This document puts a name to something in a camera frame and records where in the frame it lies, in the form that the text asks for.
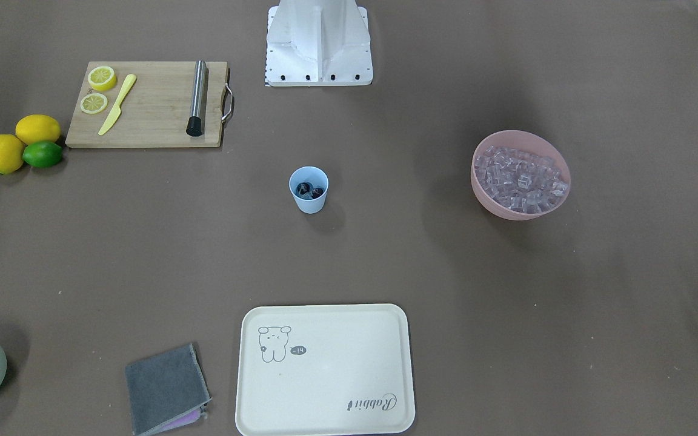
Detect lemon half upper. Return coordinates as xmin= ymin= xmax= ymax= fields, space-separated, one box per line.
xmin=87 ymin=65 xmax=117 ymax=92

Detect wooden cutting board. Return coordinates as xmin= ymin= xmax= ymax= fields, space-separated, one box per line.
xmin=65 ymin=61 xmax=233 ymax=148

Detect lemon half lower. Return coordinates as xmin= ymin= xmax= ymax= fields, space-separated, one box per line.
xmin=79 ymin=92 xmax=108 ymax=115

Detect grey folded cloth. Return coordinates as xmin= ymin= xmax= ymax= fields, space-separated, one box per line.
xmin=124 ymin=343 xmax=211 ymax=435

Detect pink bowl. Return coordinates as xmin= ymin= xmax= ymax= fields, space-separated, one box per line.
xmin=470 ymin=130 xmax=573 ymax=221

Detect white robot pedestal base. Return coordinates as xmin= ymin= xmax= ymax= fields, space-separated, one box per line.
xmin=264 ymin=1 xmax=374 ymax=87

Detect yellow plastic knife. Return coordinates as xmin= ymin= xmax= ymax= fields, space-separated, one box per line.
xmin=97 ymin=74 xmax=138 ymax=136

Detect green lime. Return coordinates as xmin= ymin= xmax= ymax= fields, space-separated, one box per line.
xmin=22 ymin=140 xmax=63 ymax=168

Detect lemon half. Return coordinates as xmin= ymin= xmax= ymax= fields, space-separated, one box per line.
xmin=79 ymin=92 xmax=108 ymax=115
xmin=87 ymin=65 xmax=117 ymax=92

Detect cream rabbit tray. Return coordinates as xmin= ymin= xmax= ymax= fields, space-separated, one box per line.
xmin=235 ymin=303 xmax=416 ymax=435

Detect dark red cherries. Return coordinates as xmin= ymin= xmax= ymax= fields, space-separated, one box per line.
xmin=294 ymin=182 xmax=326 ymax=200

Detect yellow lemon outer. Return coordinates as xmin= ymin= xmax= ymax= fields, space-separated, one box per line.
xmin=0 ymin=134 xmax=25 ymax=176

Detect pile of clear ice cubes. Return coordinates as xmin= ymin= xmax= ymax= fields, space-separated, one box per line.
xmin=473 ymin=145 xmax=571 ymax=216

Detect steel muddler black tip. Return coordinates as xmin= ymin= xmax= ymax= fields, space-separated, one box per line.
xmin=185 ymin=60 xmax=210 ymax=137

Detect yellow lemon near board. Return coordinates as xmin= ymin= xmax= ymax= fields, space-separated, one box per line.
xmin=16 ymin=114 xmax=62 ymax=145

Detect light blue plastic cup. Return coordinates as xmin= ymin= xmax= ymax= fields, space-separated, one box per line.
xmin=288 ymin=166 xmax=330 ymax=214

